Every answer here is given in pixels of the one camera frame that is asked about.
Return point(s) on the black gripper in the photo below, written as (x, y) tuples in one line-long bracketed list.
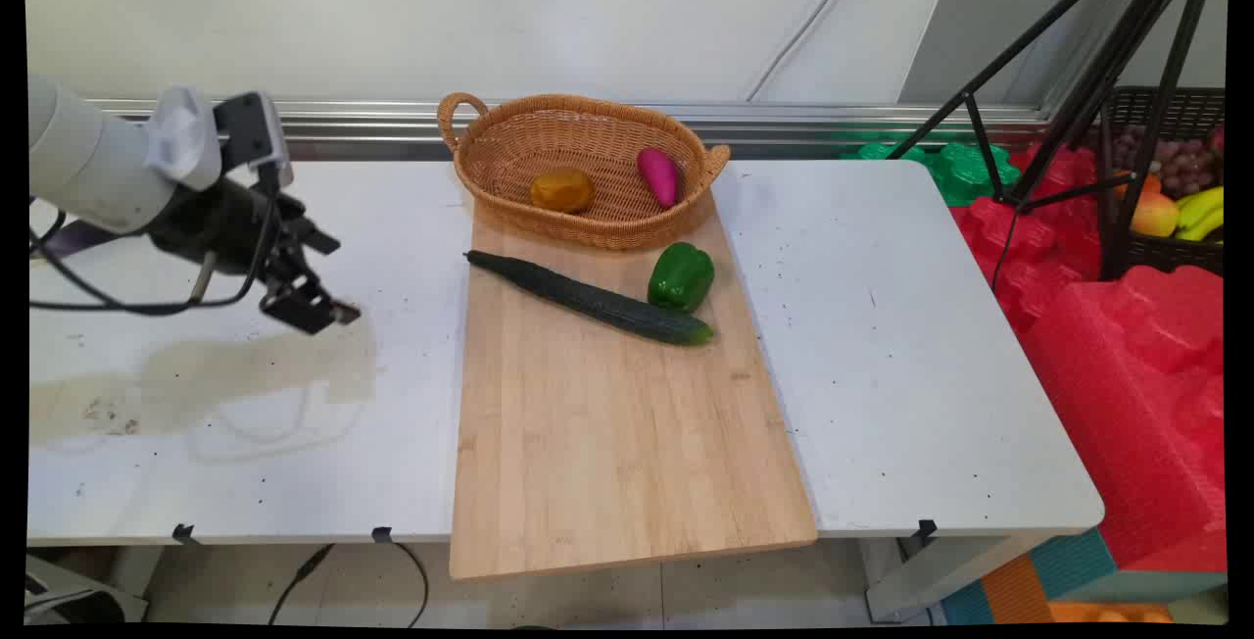
[(230, 227)]

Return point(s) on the orange brown potato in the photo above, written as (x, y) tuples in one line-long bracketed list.
[(562, 191)]

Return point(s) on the black table clip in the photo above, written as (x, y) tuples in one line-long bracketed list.
[(382, 533), (926, 528), (183, 532)]

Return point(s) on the dark green cucumber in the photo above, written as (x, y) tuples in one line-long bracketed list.
[(598, 301)]

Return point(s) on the woven wicker basket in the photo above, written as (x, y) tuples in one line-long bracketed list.
[(588, 154)]

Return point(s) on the magenta sweet potato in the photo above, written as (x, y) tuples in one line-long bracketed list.
[(658, 175)]

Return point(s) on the wooden cutting board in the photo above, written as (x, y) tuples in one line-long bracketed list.
[(627, 443)]

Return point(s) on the green bell pepper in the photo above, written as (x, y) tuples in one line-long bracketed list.
[(680, 276)]

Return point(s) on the grey black floor equipment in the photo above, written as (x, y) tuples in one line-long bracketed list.
[(78, 600)]

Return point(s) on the green foam mat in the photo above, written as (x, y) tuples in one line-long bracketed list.
[(965, 173)]

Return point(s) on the white table leg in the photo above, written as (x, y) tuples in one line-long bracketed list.
[(940, 580)]

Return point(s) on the small red foam mat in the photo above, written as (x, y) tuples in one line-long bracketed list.
[(1038, 237)]

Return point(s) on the teal orange foam mat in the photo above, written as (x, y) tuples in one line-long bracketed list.
[(1019, 585)]

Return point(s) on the black tripod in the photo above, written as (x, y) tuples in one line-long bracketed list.
[(1097, 80)]

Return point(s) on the large red foam mat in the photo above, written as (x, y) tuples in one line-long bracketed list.
[(1127, 404)]

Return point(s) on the orange fruit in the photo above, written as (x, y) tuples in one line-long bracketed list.
[(1144, 183)]

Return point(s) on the yellow red apple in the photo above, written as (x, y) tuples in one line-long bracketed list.
[(1156, 216)]

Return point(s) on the black plastic crate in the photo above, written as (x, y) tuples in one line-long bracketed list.
[(1166, 257)]

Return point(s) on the purple grapes bunch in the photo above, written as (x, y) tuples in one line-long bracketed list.
[(1185, 164)]

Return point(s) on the yellow green bananas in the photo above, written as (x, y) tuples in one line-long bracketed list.
[(1203, 210)]

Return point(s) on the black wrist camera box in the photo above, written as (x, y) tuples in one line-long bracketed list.
[(253, 129)]

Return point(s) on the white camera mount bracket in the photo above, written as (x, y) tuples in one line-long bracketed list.
[(184, 139)]

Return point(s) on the aluminium wall rail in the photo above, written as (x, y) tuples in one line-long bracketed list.
[(784, 118)]

